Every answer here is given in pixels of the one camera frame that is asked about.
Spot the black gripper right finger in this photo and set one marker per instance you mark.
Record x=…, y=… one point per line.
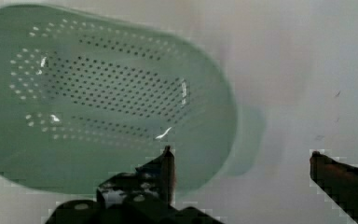
x=338, y=180

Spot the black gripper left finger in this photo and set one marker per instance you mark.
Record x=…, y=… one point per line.
x=143, y=196

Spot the green plastic strainer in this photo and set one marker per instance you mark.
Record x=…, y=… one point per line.
x=83, y=97

